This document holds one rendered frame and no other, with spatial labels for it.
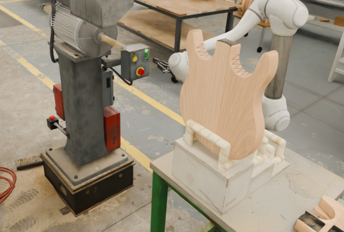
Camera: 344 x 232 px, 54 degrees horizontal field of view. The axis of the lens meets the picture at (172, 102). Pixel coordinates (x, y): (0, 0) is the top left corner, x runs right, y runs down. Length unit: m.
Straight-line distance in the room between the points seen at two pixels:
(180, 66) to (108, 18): 0.41
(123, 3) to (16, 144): 2.02
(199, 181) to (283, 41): 0.90
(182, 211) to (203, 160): 1.35
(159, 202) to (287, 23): 1.03
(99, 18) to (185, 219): 1.53
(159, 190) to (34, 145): 1.90
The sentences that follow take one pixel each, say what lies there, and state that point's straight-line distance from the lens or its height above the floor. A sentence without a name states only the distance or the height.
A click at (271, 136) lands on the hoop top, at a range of 1.51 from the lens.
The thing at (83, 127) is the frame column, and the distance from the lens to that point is 2.30.
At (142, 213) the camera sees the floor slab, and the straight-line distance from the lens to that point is 2.50.
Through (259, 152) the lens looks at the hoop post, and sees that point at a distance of 1.36.
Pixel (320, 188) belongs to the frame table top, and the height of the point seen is 0.93.
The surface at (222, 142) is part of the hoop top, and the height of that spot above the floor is 1.21.
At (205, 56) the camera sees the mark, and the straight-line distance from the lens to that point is 1.13.
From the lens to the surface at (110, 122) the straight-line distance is 2.37.
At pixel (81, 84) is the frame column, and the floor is 0.91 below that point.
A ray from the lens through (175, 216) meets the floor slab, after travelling 2.49.
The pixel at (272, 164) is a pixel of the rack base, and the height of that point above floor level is 1.02.
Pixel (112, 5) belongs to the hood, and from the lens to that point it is 1.56.
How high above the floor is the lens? 1.85
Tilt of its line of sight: 29 degrees down
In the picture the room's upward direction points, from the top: 4 degrees clockwise
